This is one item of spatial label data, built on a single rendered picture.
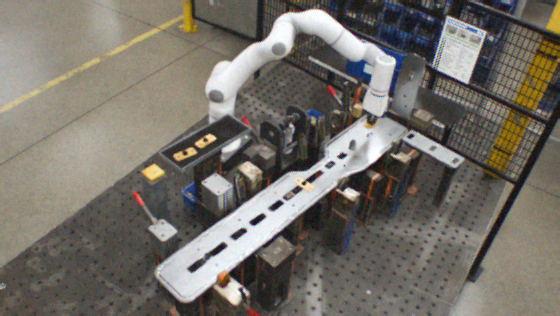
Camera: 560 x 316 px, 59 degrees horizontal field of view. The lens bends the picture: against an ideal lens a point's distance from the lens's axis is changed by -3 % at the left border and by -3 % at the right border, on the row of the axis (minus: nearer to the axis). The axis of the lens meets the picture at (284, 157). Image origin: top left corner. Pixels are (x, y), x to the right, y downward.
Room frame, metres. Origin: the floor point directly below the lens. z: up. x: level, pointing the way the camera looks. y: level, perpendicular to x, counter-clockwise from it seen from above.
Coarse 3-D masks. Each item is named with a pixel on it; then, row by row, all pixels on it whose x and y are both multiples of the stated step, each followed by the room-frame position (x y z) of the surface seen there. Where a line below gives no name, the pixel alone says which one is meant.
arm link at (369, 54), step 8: (344, 32) 1.86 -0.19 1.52; (336, 40) 1.84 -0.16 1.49; (344, 40) 1.84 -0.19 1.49; (352, 40) 1.85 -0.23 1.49; (336, 48) 1.84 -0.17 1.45; (344, 48) 1.83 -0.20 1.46; (352, 48) 1.84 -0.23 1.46; (360, 48) 1.85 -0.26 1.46; (368, 48) 1.91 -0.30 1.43; (376, 48) 1.95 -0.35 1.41; (344, 56) 1.85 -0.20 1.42; (352, 56) 1.83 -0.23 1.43; (360, 56) 1.84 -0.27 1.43; (368, 56) 1.94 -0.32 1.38; (376, 56) 1.94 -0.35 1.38
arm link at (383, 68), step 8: (384, 56) 1.89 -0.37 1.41; (376, 64) 1.85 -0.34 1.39; (384, 64) 1.83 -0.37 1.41; (392, 64) 1.84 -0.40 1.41; (376, 72) 1.84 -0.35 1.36; (384, 72) 1.83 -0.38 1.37; (392, 72) 1.85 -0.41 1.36; (376, 80) 1.83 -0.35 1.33; (384, 80) 1.83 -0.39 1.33; (376, 88) 1.83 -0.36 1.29; (384, 88) 1.83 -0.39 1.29
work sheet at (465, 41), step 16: (448, 16) 2.30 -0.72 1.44; (448, 32) 2.28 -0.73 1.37; (464, 32) 2.23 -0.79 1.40; (480, 32) 2.19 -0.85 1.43; (448, 48) 2.27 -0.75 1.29; (464, 48) 2.22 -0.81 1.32; (480, 48) 2.17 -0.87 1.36; (432, 64) 2.30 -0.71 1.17; (448, 64) 2.25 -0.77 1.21; (464, 64) 2.20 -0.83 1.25; (464, 80) 2.19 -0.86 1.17
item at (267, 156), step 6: (258, 150) 1.60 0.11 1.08; (264, 150) 1.60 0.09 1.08; (270, 150) 1.60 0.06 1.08; (264, 156) 1.56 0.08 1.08; (270, 156) 1.57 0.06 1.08; (258, 162) 1.57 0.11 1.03; (264, 162) 1.55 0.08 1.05; (270, 162) 1.57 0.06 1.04; (258, 168) 1.57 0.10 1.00; (264, 168) 1.55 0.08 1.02; (270, 168) 1.57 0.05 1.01; (264, 174) 1.55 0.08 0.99; (270, 174) 1.57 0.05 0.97; (264, 180) 1.55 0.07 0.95; (270, 180) 1.59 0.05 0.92; (264, 186) 1.56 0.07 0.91
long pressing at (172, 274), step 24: (360, 120) 1.98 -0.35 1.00; (384, 120) 2.01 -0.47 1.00; (336, 144) 1.78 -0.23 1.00; (360, 144) 1.80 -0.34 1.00; (384, 144) 1.82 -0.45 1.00; (312, 168) 1.60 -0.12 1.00; (336, 168) 1.62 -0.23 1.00; (360, 168) 1.64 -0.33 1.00; (264, 192) 1.43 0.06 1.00; (312, 192) 1.46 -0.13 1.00; (240, 216) 1.29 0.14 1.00; (288, 216) 1.32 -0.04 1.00; (216, 240) 1.16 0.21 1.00; (240, 240) 1.17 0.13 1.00; (264, 240) 1.19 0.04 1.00; (168, 264) 1.03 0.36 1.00; (192, 264) 1.05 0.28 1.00; (168, 288) 0.94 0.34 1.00; (192, 288) 0.95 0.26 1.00
